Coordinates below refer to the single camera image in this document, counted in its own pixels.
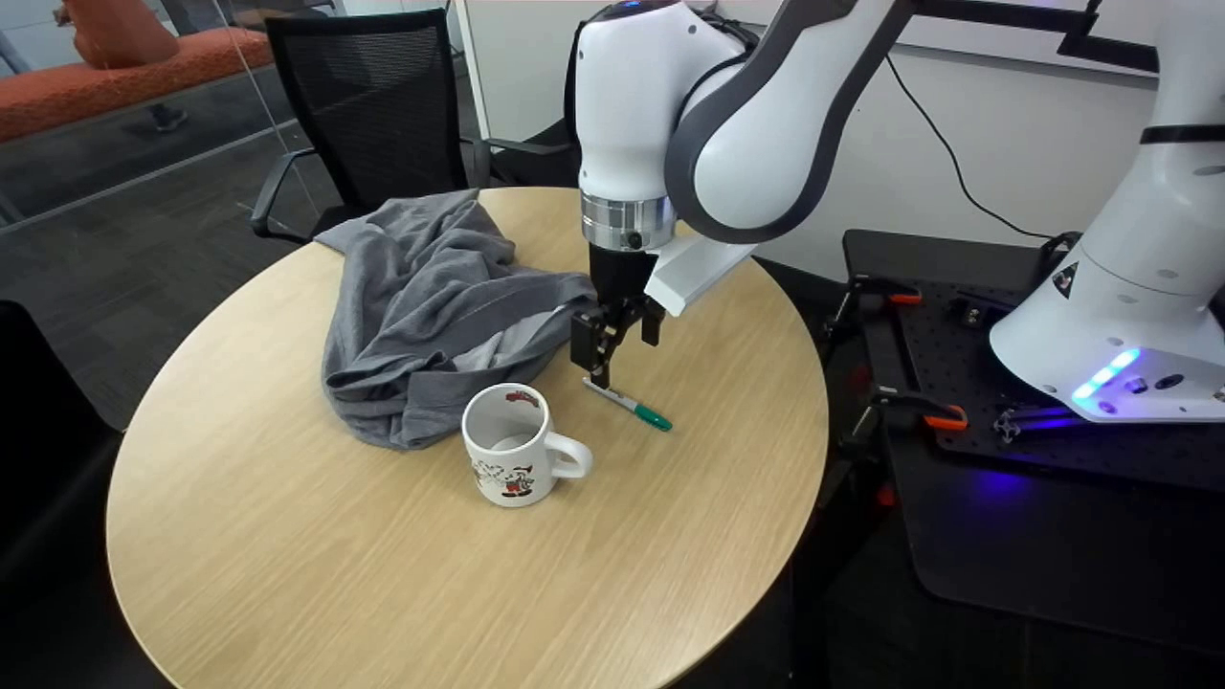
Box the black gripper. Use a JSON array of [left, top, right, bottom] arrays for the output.
[[568, 242, 672, 392]]

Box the green marker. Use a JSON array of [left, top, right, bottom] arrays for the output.
[[577, 371, 679, 435]]

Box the white mug with print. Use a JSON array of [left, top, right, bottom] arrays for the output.
[[455, 379, 599, 510]]

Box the grey cloth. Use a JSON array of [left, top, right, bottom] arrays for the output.
[[316, 186, 605, 452]]

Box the orange black clamp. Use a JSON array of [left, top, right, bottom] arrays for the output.
[[839, 384, 974, 452], [825, 274, 927, 347]]

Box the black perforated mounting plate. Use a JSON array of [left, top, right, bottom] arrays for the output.
[[839, 224, 1225, 496]]

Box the black office chair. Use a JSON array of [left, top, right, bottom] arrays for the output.
[[247, 7, 581, 246]]

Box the black robot stand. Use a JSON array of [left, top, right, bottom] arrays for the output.
[[799, 224, 1225, 670]]

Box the orange sofa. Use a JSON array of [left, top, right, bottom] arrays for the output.
[[0, 0, 279, 144]]

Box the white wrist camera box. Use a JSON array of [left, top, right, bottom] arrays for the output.
[[645, 235, 757, 321]]

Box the black wall cable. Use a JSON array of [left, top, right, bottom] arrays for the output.
[[881, 50, 1089, 246]]

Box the black angular wall frame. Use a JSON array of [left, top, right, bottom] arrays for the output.
[[910, 0, 1163, 76]]

